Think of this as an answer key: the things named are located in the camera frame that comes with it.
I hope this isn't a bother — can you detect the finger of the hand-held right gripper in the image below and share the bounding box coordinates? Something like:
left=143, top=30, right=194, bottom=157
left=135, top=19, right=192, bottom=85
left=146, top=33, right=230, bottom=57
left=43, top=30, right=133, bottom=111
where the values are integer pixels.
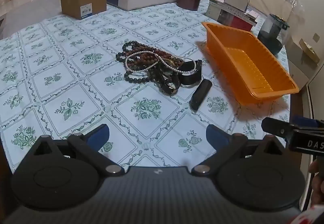
left=261, top=117, right=296, bottom=139
left=291, top=116, right=324, bottom=130

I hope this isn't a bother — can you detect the dark bangle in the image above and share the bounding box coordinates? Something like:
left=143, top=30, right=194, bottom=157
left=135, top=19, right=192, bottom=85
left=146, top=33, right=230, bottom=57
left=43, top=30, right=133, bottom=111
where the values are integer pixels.
left=159, top=68, right=181, bottom=95

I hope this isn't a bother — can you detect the pink cover book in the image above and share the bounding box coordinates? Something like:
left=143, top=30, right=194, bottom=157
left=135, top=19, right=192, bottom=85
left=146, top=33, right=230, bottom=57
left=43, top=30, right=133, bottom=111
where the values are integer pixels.
left=244, top=8, right=260, bottom=25

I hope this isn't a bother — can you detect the black oblong case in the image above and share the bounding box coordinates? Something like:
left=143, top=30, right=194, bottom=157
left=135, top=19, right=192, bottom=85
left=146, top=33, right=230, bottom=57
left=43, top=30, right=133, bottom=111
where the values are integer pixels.
left=189, top=79, right=212, bottom=111

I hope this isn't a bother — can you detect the brown bead bracelet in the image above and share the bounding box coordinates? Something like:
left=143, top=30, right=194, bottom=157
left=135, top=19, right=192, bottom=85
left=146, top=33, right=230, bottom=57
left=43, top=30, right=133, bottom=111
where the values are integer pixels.
left=127, top=47, right=183, bottom=69

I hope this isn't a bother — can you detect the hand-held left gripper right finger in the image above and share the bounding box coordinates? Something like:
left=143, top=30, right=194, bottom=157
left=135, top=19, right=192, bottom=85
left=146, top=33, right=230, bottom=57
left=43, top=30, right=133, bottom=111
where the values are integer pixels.
left=191, top=124, right=288, bottom=176

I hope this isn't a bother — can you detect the red and white cloth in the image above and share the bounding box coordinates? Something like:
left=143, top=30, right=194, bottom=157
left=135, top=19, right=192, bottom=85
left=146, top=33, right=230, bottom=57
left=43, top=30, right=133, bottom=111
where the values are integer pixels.
left=289, top=204, right=324, bottom=224

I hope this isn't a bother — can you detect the orange plastic tray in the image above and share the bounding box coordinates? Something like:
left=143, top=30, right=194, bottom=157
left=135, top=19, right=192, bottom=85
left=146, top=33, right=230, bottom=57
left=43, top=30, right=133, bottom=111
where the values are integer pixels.
left=202, top=22, right=299, bottom=106

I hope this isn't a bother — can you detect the white nightstand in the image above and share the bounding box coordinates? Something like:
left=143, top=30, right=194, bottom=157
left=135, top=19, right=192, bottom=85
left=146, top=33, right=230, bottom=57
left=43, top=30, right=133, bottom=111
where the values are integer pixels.
left=286, top=34, right=324, bottom=88

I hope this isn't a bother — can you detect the floral printed tablecloth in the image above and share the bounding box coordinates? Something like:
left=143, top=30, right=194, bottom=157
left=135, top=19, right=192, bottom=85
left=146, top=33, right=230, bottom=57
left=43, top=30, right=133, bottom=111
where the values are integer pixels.
left=0, top=2, right=291, bottom=171

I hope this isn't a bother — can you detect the person's right hand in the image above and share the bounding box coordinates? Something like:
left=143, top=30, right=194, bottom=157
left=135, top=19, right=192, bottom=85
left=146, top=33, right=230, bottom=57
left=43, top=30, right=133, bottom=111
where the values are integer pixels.
left=309, top=159, right=324, bottom=205

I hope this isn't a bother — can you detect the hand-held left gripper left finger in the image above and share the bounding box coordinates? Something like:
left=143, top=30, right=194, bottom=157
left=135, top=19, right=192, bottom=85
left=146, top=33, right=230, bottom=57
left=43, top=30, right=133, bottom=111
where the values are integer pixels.
left=32, top=123, right=125, bottom=177

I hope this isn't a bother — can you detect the white pearl necklace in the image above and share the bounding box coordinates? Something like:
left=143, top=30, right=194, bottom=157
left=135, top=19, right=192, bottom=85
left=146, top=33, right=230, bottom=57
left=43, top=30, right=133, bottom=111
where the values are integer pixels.
left=125, top=50, right=197, bottom=74

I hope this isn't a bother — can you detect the small open cardboard box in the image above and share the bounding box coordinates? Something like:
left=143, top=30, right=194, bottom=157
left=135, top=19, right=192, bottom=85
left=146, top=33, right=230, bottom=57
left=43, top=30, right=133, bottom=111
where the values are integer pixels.
left=299, top=39, right=321, bottom=63

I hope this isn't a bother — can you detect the white cover book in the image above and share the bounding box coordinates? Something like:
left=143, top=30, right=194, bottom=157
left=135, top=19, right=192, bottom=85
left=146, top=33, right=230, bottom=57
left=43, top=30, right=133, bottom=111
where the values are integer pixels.
left=205, top=0, right=224, bottom=22

